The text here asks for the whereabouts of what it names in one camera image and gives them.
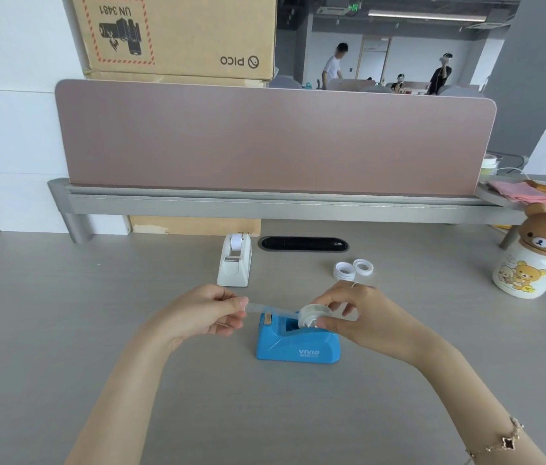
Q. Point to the person's right hand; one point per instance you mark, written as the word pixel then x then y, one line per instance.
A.
pixel 384 324

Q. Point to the person's left hand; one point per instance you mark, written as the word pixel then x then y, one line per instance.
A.
pixel 190 314

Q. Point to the person's right thumb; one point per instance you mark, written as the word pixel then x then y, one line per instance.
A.
pixel 333 324

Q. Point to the person's left thumb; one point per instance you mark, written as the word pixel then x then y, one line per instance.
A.
pixel 234 307

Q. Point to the clear adhesive tape roll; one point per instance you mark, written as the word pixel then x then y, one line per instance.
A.
pixel 312 315

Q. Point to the person's left forearm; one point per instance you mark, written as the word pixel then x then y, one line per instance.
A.
pixel 122 401

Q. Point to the person's right forearm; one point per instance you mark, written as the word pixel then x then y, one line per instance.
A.
pixel 476 406

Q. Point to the blue tape dispenser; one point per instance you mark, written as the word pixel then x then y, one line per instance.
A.
pixel 302 346

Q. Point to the white tape dispenser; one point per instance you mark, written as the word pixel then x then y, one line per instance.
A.
pixel 234 266

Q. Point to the flat brown cardboard box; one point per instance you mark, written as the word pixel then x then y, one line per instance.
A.
pixel 195 226

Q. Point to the grey metal desk shelf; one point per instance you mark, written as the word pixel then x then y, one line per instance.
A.
pixel 273 208

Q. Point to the pink desk divider panel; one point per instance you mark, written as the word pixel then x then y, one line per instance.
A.
pixel 273 140

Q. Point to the white bear mug with lid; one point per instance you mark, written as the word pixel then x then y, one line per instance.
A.
pixel 527 266

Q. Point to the small white jar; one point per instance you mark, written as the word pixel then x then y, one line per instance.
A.
pixel 489 165

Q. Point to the pink cloth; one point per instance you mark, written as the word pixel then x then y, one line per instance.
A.
pixel 520 193

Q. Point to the large brown cardboard box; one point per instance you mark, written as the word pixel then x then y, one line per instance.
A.
pixel 181 33

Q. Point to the ceiling air vent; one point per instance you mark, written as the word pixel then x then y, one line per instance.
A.
pixel 333 10

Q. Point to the long ceiling light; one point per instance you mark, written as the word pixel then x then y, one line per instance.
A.
pixel 428 15

